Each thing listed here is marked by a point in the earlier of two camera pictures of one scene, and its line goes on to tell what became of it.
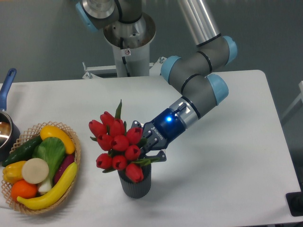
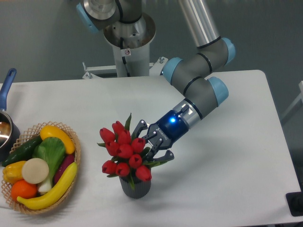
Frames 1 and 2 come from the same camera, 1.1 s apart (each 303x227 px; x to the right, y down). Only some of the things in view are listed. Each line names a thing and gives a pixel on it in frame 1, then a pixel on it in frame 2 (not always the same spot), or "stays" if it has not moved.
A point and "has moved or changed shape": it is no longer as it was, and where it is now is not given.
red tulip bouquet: x=123 y=145 has moved or changed shape
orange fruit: x=22 y=188 stays
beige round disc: x=35 y=170 stays
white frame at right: x=300 y=96 stays
